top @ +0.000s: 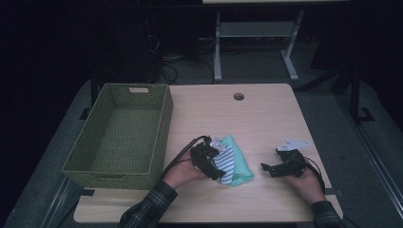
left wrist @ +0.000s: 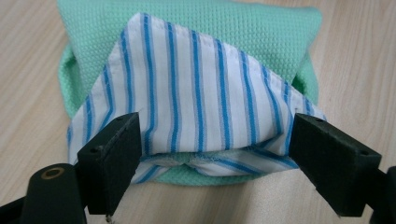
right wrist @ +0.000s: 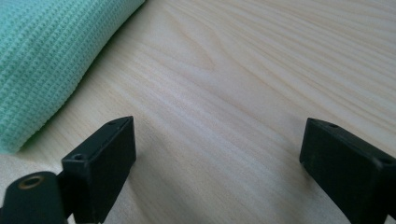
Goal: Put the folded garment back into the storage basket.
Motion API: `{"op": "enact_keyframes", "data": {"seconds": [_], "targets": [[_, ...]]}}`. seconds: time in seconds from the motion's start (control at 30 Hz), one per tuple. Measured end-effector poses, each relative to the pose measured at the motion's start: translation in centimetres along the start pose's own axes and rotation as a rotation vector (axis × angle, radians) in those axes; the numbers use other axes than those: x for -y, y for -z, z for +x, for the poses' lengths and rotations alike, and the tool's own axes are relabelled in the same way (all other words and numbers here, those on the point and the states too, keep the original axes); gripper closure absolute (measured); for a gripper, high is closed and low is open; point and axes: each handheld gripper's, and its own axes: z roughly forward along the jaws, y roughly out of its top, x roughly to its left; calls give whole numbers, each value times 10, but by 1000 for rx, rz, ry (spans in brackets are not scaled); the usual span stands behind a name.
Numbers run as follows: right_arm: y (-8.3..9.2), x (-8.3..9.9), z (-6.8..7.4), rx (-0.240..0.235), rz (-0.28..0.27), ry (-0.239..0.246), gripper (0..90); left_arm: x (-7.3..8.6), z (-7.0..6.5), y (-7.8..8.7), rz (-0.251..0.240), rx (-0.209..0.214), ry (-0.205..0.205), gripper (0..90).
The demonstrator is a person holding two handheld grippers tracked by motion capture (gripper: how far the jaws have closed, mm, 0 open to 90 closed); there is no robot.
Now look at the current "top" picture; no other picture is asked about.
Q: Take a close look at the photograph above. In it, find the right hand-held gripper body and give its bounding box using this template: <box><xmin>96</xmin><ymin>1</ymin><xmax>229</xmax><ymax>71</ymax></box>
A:
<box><xmin>275</xmin><ymin>139</ymin><xmax>312</xmax><ymax>179</ymax></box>

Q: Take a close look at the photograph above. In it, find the person's right hand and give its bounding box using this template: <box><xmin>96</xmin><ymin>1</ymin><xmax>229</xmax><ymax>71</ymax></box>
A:
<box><xmin>280</xmin><ymin>167</ymin><xmax>327</xmax><ymax>206</ymax></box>

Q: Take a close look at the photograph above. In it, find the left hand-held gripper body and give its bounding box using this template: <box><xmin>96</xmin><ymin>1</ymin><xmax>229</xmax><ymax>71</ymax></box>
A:
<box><xmin>189</xmin><ymin>135</ymin><xmax>227</xmax><ymax>179</ymax></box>

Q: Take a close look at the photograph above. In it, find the person's left hand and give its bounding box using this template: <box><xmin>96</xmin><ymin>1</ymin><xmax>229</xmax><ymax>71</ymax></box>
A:
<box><xmin>163</xmin><ymin>151</ymin><xmax>207</xmax><ymax>191</ymax></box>

